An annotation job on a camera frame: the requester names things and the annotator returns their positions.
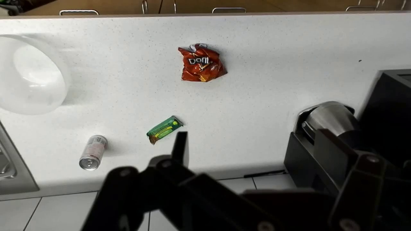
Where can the wooden base cabinet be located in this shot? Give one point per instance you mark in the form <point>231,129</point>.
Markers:
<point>278,6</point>

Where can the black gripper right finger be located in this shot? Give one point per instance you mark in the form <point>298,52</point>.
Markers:
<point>364,193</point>

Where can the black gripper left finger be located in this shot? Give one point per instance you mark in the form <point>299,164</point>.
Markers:
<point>123,193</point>

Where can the translucent white plastic bowl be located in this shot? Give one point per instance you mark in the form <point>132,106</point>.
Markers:
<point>32,75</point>

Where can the stainless steel sink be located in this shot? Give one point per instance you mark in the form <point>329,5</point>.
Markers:
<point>14,171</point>

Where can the black coffee maker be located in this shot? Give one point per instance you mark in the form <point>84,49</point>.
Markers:
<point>389,111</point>

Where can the red chips bag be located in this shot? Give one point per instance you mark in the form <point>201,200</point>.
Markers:
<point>201,65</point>

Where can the white red soda can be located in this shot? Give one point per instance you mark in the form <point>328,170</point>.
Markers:
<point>93,152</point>

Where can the green snack bar wrapper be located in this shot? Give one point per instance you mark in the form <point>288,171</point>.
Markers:
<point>165,129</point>

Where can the steel coffee carafe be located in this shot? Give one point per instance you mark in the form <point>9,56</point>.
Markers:
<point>332,117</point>

